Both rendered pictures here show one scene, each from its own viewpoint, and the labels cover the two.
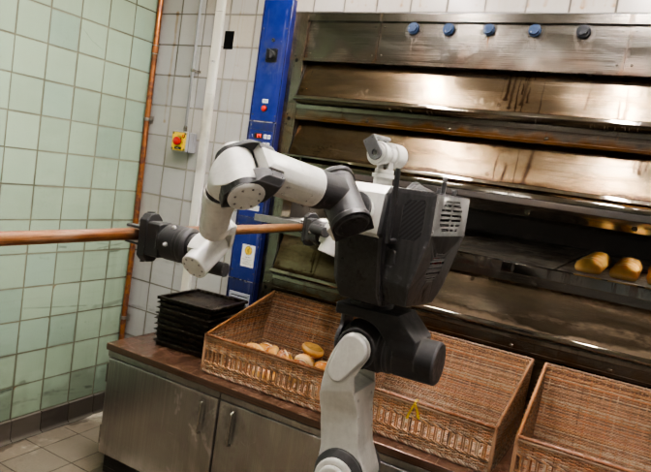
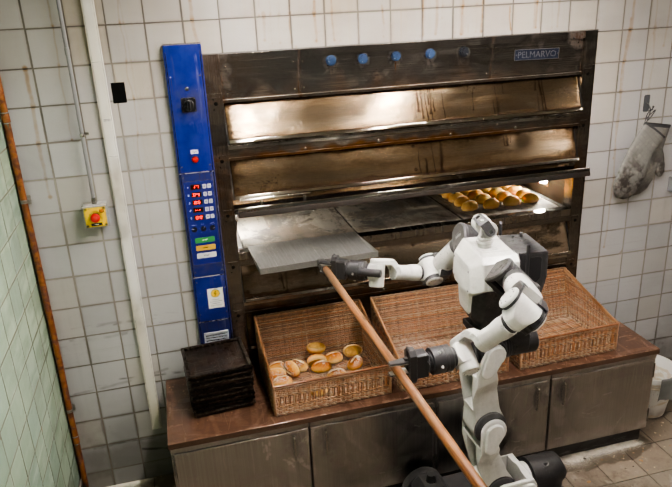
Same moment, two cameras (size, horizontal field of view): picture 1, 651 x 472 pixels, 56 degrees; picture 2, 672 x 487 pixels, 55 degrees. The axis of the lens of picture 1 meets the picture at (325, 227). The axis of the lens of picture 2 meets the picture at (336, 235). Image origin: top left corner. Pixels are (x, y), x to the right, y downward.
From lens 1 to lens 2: 2.03 m
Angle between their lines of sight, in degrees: 44
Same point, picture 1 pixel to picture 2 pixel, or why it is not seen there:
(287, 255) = (253, 282)
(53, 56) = not seen: outside the picture
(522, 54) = (423, 73)
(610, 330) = not seen: hidden behind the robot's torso
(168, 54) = (26, 120)
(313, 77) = (237, 117)
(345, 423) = (490, 397)
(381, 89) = (313, 119)
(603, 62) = (477, 72)
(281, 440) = (371, 426)
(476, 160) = (404, 160)
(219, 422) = (313, 443)
